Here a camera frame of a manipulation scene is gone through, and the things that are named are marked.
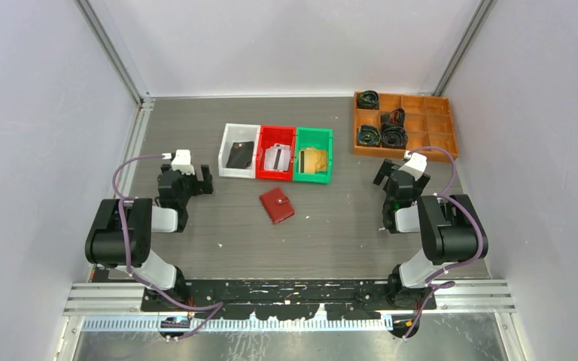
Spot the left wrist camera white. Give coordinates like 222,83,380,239
162,149,196,175

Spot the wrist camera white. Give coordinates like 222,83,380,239
162,149,196,175
399,150,427,181

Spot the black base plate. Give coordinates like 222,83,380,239
141,279,436,321

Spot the red leather card holder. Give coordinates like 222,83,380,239
259,187,295,224

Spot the orange compartment tray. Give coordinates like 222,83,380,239
351,91,460,162

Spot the green plastic bin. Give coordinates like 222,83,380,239
293,127,333,184

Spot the gold credit card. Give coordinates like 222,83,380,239
298,147,328,174

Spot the black credit card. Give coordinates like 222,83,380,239
225,141,254,169

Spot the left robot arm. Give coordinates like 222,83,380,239
84,165,214,311

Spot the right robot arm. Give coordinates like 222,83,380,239
373,158,488,309

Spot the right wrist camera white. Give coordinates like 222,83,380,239
399,150,427,181

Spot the white credit card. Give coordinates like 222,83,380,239
263,144,292,171

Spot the white plastic bin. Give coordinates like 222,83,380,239
218,123,261,179

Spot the red plastic bin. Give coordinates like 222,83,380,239
255,125,297,181

